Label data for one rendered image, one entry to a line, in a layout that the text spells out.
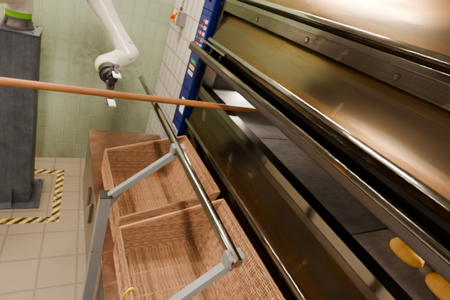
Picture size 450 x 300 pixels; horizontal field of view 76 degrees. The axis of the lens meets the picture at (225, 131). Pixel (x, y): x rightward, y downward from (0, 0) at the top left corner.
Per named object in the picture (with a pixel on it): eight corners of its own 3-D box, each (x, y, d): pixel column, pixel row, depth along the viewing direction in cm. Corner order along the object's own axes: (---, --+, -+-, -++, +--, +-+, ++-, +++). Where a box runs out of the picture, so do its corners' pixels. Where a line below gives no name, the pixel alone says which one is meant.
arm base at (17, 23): (9, 16, 171) (9, 6, 169) (38, 23, 178) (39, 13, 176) (-2, 25, 150) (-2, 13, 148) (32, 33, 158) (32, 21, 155)
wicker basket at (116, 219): (176, 169, 196) (186, 134, 185) (207, 232, 154) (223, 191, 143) (99, 169, 171) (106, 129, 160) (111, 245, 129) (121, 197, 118)
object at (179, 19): (179, 25, 217) (183, 11, 213) (183, 27, 209) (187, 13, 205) (170, 22, 213) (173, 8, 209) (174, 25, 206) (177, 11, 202)
